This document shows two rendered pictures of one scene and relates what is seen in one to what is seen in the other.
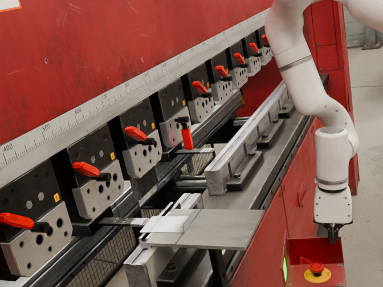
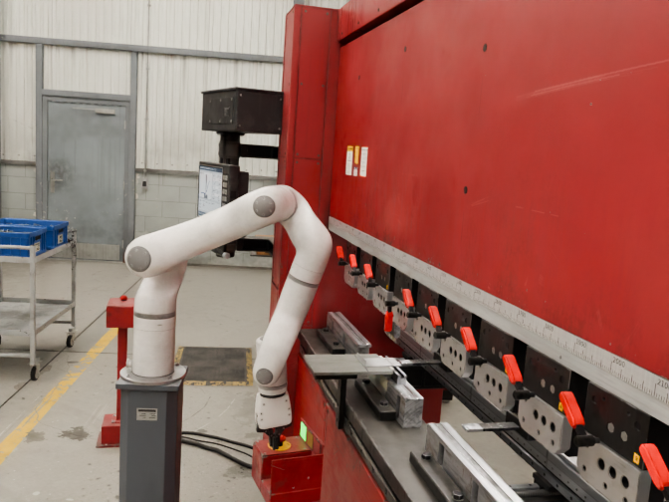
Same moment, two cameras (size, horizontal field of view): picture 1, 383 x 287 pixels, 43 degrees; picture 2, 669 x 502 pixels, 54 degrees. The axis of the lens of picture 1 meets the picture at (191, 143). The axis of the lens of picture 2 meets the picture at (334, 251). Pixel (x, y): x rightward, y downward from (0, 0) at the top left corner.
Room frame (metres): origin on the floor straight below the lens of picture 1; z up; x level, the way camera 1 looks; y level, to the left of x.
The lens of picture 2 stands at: (2.67, -1.41, 1.69)
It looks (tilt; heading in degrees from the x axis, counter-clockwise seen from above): 9 degrees down; 139
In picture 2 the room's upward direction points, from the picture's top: 4 degrees clockwise
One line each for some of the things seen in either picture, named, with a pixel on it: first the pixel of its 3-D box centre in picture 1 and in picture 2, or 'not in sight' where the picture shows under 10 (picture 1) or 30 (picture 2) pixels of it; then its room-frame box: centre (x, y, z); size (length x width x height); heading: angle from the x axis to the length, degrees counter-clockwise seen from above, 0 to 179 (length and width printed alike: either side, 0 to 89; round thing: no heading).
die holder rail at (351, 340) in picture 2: not in sight; (346, 337); (0.69, 0.38, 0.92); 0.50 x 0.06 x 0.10; 154
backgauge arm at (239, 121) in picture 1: (210, 129); not in sight; (2.57, -0.12, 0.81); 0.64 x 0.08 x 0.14; 64
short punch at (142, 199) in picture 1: (144, 181); (392, 326); (1.19, 0.14, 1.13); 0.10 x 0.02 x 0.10; 154
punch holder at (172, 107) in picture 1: (163, 113); (413, 300); (1.34, 0.06, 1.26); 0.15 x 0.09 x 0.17; 154
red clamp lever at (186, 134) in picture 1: (184, 133); (390, 316); (1.30, 0.01, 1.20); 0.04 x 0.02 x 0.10; 64
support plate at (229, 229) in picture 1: (206, 227); (346, 364); (1.12, 0.01, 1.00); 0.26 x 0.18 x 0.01; 64
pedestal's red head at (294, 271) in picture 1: (315, 274); (286, 460); (1.18, -0.27, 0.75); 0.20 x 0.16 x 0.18; 162
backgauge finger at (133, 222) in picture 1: (106, 218); (434, 360); (1.27, 0.28, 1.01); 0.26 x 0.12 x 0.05; 64
